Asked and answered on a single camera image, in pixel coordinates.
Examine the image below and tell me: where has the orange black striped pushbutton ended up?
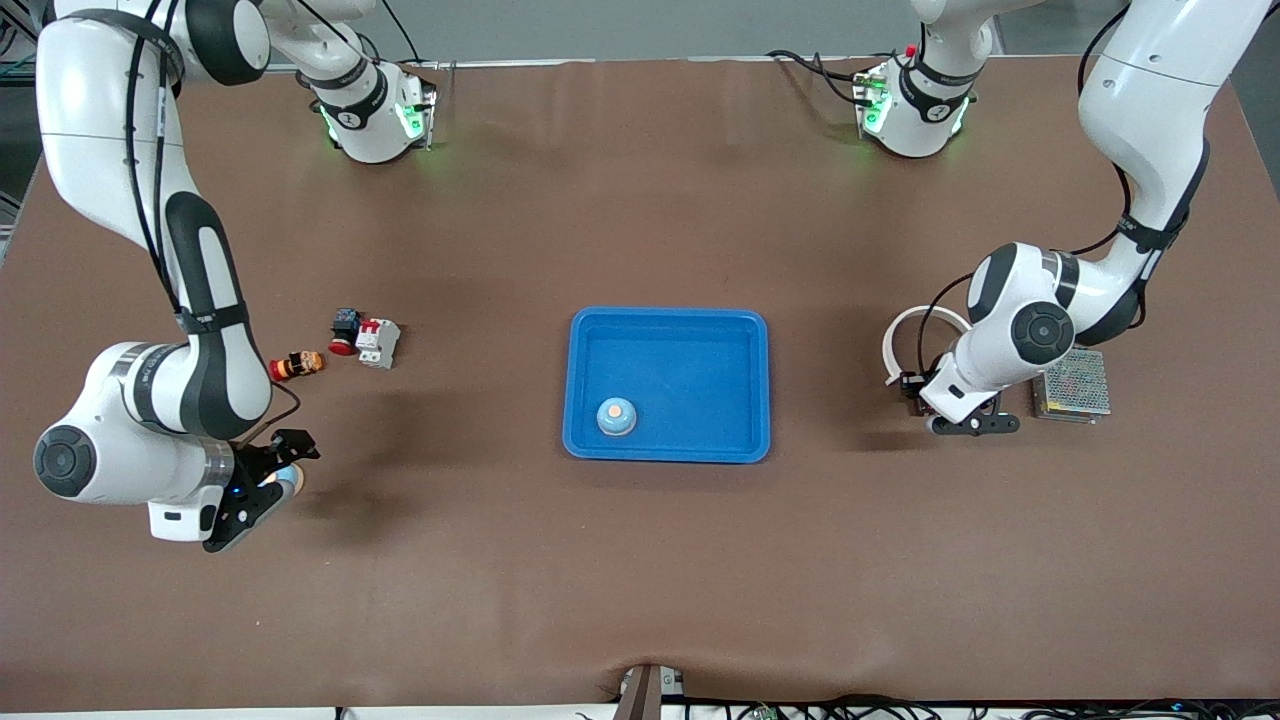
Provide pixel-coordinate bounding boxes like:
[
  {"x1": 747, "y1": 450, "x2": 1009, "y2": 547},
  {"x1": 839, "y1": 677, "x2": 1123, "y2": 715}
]
[{"x1": 268, "y1": 350, "x2": 328, "y2": 383}]

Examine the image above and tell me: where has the perforated metal power supply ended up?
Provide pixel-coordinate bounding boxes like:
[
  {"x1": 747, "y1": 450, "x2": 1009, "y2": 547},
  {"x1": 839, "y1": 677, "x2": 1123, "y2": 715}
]
[{"x1": 1033, "y1": 345, "x2": 1112, "y2": 425}]

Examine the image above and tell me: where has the white red circuit breaker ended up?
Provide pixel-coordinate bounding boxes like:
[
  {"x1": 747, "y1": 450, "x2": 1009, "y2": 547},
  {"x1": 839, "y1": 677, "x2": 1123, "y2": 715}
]
[{"x1": 355, "y1": 318, "x2": 402, "y2": 370}]

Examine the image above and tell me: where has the blue plastic tray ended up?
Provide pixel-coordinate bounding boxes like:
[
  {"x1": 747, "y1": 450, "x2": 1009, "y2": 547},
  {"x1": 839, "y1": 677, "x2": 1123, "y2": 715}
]
[{"x1": 562, "y1": 307, "x2": 771, "y2": 464}]

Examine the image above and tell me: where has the white curved plastic bracket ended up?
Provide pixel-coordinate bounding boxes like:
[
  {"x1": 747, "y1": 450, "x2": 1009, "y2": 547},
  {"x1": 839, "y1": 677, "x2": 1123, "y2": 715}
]
[{"x1": 881, "y1": 305, "x2": 973, "y2": 387}]

